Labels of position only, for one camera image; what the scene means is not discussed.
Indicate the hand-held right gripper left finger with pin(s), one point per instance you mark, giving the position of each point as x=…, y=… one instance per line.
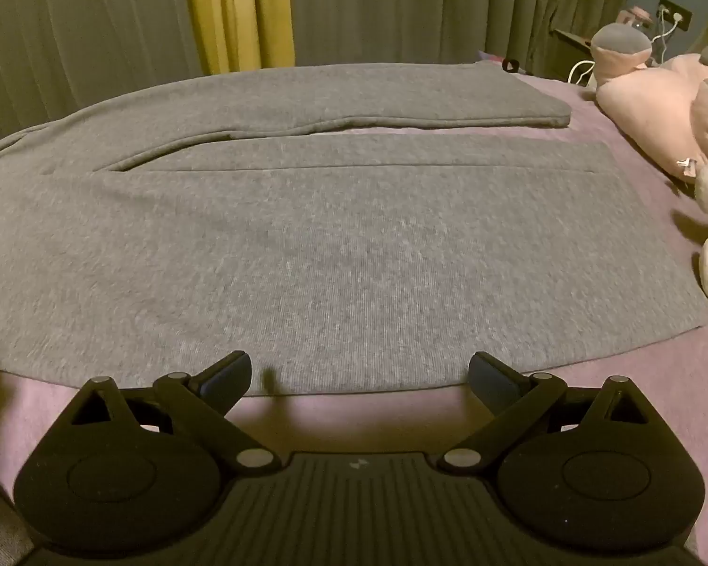
x=229, y=375

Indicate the pink bed sheet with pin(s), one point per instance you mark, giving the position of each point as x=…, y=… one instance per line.
x=637, y=377

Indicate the grey knitted sock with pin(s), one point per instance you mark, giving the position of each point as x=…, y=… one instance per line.
x=307, y=259

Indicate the black wall socket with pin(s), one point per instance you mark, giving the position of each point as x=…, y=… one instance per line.
x=675, y=13

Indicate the dark bedside table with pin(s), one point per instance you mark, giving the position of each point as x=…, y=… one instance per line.
x=569, y=53

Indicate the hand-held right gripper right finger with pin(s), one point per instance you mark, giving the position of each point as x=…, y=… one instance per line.
x=488, y=378

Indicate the yellow curtain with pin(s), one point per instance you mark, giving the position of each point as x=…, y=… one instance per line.
x=239, y=12

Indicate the pink plush toy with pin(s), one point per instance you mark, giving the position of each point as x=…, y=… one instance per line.
x=655, y=100

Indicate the grey-green curtain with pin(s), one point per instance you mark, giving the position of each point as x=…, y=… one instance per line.
x=76, y=35
x=448, y=6

